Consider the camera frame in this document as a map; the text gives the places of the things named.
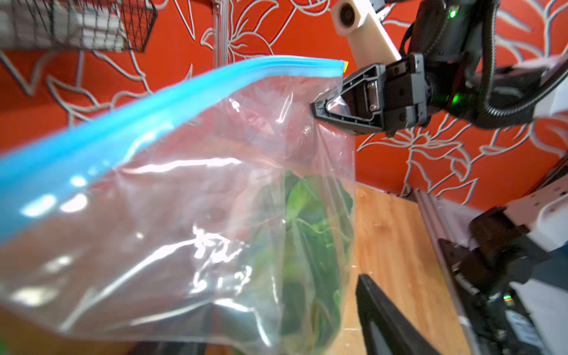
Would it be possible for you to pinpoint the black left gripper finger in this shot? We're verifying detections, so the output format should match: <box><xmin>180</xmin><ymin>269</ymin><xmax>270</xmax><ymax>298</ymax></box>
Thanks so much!
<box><xmin>356</xmin><ymin>274</ymin><xmax>439</xmax><ymax>355</ymax></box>

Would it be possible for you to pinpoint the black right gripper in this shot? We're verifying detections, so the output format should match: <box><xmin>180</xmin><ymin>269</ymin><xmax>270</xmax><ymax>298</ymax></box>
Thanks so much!
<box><xmin>311</xmin><ymin>53</ymin><xmax>431</xmax><ymax>135</ymax></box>

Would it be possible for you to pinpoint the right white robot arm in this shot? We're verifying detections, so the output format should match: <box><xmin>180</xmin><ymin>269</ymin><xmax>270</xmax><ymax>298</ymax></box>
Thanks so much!
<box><xmin>331</xmin><ymin>1</ymin><xmax>567</xmax><ymax>207</ymax></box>

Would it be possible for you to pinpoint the white button box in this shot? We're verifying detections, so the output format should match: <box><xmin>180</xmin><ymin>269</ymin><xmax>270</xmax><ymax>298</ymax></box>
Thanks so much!
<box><xmin>52</xmin><ymin>7</ymin><xmax>128</xmax><ymax>52</ymax></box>

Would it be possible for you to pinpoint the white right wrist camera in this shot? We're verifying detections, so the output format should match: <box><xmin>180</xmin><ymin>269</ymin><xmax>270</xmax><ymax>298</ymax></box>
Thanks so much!
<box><xmin>331</xmin><ymin>0</ymin><xmax>401</xmax><ymax>69</ymax></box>

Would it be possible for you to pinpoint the black wire wall basket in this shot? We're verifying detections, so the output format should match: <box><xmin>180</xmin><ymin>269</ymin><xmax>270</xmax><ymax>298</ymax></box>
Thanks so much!
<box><xmin>1</xmin><ymin>0</ymin><xmax>158</xmax><ymax>52</ymax></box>

